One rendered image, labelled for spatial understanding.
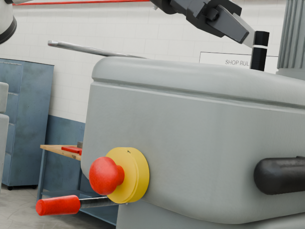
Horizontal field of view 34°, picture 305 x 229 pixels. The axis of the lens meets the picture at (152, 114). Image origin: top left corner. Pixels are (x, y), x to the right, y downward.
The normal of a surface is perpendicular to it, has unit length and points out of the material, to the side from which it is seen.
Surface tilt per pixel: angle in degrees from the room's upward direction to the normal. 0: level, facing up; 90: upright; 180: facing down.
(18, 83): 90
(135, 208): 90
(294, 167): 60
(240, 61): 90
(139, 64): 45
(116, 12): 90
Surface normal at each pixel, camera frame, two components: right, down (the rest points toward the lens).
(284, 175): 0.13, -0.20
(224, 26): -0.50, -0.02
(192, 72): -0.55, -0.50
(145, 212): -0.69, -0.05
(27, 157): 0.72, 0.13
